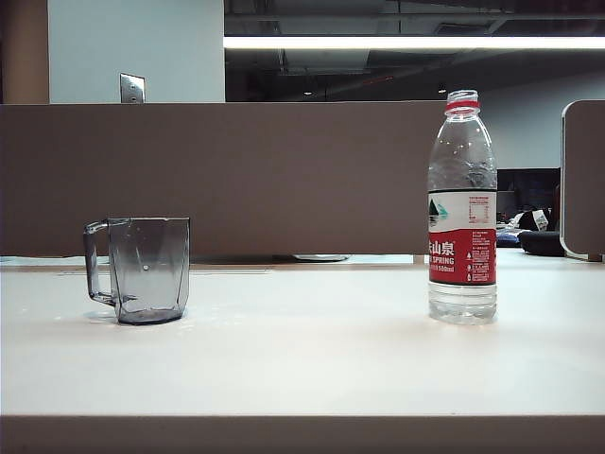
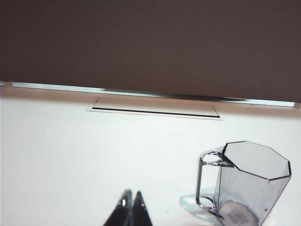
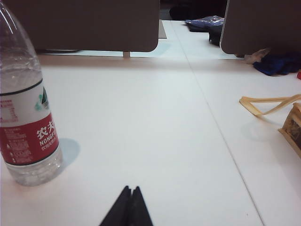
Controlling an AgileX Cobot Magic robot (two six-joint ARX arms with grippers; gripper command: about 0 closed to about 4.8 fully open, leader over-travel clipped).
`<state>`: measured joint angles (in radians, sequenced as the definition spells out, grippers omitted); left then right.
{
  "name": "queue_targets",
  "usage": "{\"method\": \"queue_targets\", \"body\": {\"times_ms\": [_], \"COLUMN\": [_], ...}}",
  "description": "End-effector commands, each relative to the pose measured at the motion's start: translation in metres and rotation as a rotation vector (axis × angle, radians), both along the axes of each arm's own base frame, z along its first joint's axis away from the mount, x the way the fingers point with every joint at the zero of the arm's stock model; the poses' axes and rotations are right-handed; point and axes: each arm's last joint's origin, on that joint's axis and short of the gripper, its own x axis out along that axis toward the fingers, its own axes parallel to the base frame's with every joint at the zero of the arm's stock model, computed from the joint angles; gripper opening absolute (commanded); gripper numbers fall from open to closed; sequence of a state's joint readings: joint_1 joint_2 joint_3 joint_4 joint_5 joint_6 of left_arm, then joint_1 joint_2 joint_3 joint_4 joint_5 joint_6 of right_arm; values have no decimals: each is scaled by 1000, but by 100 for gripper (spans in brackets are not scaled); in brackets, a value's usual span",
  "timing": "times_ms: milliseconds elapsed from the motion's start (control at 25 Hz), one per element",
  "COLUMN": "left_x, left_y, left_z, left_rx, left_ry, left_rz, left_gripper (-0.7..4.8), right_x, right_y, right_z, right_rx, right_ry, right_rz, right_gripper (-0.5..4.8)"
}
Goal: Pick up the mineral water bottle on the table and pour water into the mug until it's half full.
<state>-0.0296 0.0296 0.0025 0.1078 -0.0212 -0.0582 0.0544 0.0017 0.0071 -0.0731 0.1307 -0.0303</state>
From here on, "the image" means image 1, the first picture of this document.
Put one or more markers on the wide brown desk partition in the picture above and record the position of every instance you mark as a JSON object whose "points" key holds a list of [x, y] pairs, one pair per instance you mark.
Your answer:
{"points": [[236, 179]]}

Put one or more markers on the silver monitor stand base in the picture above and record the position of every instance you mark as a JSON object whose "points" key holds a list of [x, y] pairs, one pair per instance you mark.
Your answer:
{"points": [[321, 257]]}

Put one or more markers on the long white ceiling light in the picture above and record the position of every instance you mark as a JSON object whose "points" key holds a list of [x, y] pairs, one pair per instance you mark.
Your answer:
{"points": [[378, 41]]}

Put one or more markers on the brown partition with white edge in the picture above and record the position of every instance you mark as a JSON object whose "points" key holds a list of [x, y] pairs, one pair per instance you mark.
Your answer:
{"points": [[583, 189]]}

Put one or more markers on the clear water bottle red label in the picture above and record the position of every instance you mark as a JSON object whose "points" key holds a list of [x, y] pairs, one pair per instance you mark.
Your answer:
{"points": [[462, 255]]}

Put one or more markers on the wide black monitor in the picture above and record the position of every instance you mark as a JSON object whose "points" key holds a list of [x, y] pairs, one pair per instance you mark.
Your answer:
{"points": [[529, 186]]}

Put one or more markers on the black round cushion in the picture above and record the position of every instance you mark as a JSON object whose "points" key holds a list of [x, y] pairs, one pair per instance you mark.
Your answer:
{"points": [[541, 242]]}

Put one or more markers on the metal wall plate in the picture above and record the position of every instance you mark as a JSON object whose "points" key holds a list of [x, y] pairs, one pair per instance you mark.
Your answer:
{"points": [[132, 87]]}

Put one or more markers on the grey transparent plastic mug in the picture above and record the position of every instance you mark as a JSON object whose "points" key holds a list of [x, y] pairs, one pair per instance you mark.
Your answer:
{"points": [[149, 284]]}

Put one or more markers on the black and white bag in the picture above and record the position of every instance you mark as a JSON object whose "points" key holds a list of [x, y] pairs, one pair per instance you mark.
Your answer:
{"points": [[536, 220]]}

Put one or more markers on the blue patterned cloth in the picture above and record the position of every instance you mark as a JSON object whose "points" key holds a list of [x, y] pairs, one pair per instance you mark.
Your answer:
{"points": [[506, 240]]}

